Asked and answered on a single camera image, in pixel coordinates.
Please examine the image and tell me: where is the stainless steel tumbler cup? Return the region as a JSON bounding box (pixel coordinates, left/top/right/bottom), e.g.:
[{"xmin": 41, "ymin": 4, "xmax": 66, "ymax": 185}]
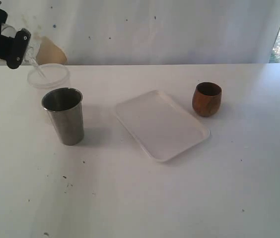
[{"xmin": 41, "ymin": 87, "xmax": 84, "ymax": 146}]

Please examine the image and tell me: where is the brown wooden round cup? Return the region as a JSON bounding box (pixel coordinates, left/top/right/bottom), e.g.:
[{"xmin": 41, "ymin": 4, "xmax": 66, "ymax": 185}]
[{"xmin": 192, "ymin": 82, "xmax": 222, "ymax": 117}]

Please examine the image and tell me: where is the translucent plastic container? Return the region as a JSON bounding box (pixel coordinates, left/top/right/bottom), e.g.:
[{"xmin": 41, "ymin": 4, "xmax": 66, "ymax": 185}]
[{"xmin": 27, "ymin": 63, "xmax": 70, "ymax": 90}]

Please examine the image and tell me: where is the white rectangular plastic tray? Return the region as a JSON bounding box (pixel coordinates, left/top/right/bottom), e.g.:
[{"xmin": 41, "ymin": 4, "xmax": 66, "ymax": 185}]
[{"xmin": 115, "ymin": 90, "xmax": 210, "ymax": 162}]

